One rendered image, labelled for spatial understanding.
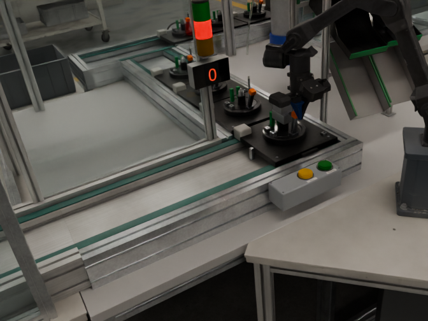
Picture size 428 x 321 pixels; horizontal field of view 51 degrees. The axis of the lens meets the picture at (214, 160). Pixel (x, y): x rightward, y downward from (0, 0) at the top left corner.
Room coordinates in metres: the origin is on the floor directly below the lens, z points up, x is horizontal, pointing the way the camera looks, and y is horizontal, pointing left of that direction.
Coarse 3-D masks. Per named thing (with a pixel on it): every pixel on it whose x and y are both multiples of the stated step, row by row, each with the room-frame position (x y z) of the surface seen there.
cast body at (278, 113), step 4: (276, 108) 1.27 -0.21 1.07; (280, 108) 1.25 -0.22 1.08; (284, 108) 1.25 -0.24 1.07; (288, 108) 1.26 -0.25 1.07; (272, 112) 1.29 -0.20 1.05; (276, 112) 1.27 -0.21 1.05; (280, 112) 1.25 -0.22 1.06; (284, 112) 1.25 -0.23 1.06; (288, 112) 1.26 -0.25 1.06; (272, 116) 1.29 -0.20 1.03; (276, 116) 1.27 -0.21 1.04; (280, 116) 1.25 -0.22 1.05; (284, 116) 1.24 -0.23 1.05; (288, 116) 1.24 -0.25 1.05; (280, 120) 1.25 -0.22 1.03; (284, 120) 1.24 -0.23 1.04; (288, 120) 1.24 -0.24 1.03; (284, 124) 1.24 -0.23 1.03
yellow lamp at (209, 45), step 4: (212, 36) 1.30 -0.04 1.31; (196, 40) 1.29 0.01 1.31; (200, 40) 1.28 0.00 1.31; (204, 40) 1.27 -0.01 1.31; (208, 40) 1.28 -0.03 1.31; (212, 40) 1.29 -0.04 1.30; (196, 44) 1.29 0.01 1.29; (200, 44) 1.28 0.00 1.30; (204, 44) 1.27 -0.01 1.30; (208, 44) 1.28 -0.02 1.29; (212, 44) 1.29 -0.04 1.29; (200, 48) 1.28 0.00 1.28; (204, 48) 1.27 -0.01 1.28; (208, 48) 1.28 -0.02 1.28; (212, 48) 1.28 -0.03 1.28; (200, 52) 1.28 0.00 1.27; (204, 52) 1.27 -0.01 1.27; (208, 52) 1.28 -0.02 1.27; (212, 52) 1.28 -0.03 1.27; (204, 56) 1.28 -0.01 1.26
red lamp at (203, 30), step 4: (208, 20) 1.28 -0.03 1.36; (196, 24) 1.28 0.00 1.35; (200, 24) 1.28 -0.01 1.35; (204, 24) 1.27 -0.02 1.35; (208, 24) 1.28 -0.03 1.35; (196, 28) 1.28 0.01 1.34; (200, 28) 1.28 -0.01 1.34; (204, 28) 1.27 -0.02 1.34; (208, 28) 1.28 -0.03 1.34; (196, 32) 1.28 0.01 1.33; (200, 32) 1.28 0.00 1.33; (204, 32) 1.27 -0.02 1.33; (208, 32) 1.28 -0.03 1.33; (196, 36) 1.29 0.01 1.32; (200, 36) 1.28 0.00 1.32; (204, 36) 1.27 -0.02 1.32; (208, 36) 1.28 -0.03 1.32
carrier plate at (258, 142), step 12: (300, 120) 1.36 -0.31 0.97; (252, 132) 1.31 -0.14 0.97; (312, 132) 1.26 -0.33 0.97; (252, 144) 1.24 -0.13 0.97; (264, 144) 1.23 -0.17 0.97; (300, 144) 1.20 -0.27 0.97; (312, 144) 1.19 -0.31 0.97; (324, 144) 1.19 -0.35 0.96; (264, 156) 1.17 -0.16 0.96; (276, 156) 1.15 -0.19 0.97; (288, 156) 1.14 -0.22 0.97; (300, 156) 1.15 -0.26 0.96
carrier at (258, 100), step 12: (240, 96) 1.49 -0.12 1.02; (216, 108) 1.53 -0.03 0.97; (228, 108) 1.48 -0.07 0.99; (240, 108) 1.47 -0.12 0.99; (252, 108) 1.45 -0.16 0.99; (264, 108) 1.48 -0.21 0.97; (216, 120) 1.44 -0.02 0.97; (228, 120) 1.42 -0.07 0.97; (240, 120) 1.41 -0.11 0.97; (252, 120) 1.40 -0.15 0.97; (264, 120) 1.40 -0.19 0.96
